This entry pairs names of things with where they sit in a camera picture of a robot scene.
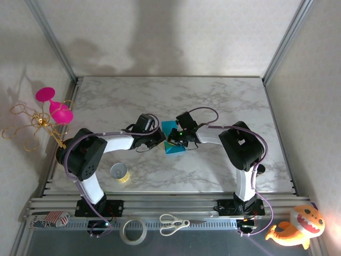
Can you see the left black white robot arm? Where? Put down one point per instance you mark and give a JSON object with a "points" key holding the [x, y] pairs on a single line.
{"points": [[88, 160]]}

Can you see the flag patterned pouch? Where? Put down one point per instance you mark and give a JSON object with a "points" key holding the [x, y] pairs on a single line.
{"points": [[53, 217]]}

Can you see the aluminium rail base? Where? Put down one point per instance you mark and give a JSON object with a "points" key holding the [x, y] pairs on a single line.
{"points": [[173, 202]]}

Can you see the clear tape roll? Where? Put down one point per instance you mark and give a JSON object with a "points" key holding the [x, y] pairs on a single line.
{"points": [[133, 242]]}

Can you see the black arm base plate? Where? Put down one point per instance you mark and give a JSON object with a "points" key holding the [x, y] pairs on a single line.
{"points": [[117, 208], [225, 208]]}

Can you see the orange shark plush toy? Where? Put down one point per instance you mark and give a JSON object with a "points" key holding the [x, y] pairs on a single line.
{"points": [[293, 232]]}

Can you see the black controller board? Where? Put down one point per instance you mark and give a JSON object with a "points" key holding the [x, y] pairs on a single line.
{"points": [[246, 226], [97, 225]]}

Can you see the pink plastic wine glass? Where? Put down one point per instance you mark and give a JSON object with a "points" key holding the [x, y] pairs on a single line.
{"points": [[61, 114]]}

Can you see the aluminium frame post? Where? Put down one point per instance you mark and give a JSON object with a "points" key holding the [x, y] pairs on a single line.
{"points": [[286, 40], [52, 40]]}

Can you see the yellow label tin can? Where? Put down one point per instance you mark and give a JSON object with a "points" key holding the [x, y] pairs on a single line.
{"points": [[118, 172]]}

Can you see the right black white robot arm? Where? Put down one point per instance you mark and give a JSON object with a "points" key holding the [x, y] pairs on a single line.
{"points": [[245, 157]]}

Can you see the teal cloth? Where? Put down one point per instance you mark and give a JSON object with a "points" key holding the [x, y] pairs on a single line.
{"points": [[169, 128]]}

